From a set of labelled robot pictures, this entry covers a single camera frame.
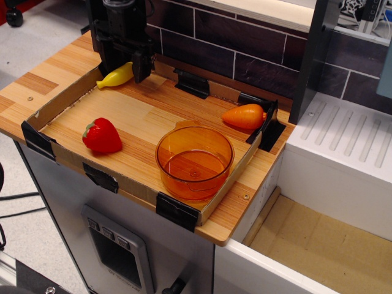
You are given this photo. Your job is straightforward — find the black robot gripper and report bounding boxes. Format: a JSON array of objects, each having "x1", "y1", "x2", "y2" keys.
[{"x1": 91, "y1": 1, "x2": 154, "y2": 83}]

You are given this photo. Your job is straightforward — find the yellow toy banana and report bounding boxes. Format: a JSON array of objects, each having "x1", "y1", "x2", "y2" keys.
[{"x1": 96, "y1": 62, "x2": 134, "y2": 89}]

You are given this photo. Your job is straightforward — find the transparent orange plastic pot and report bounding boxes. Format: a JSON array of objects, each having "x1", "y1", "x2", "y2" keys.
[{"x1": 155, "y1": 121, "x2": 235, "y2": 202}]

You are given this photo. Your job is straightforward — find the cardboard fence with black tape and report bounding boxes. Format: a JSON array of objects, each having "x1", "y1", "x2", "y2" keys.
[{"x1": 21, "y1": 46, "x2": 294, "y2": 243}]

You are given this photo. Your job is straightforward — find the red toy strawberry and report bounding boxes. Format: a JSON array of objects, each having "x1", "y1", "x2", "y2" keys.
[{"x1": 82, "y1": 118, "x2": 123, "y2": 153}]

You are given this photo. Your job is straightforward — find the black chair caster wheel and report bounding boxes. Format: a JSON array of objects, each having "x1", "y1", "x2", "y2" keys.
[{"x1": 6, "y1": 7, "x2": 23, "y2": 28}]

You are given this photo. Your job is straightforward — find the orange toy carrot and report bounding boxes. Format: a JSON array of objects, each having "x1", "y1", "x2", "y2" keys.
[{"x1": 222, "y1": 104, "x2": 267, "y2": 130}]

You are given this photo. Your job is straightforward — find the grey toy dishwasher panel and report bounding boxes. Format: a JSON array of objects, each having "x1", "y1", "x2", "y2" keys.
[{"x1": 81, "y1": 205, "x2": 155, "y2": 293}]

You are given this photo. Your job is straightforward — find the white toy sink unit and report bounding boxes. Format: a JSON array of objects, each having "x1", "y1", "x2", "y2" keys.
[{"x1": 214, "y1": 94, "x2": 391, "y2": 293}]

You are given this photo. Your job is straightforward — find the black floor cable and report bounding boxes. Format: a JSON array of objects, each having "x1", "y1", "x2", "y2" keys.
[{"x1": 0, "y1": 191, "x2": 47, "y2": 219}]

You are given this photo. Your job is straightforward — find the dark grey upright post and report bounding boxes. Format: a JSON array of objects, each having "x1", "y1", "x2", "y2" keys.
[{"x1": 288, "y1": 1, "x2": 342, "y2": 124}]

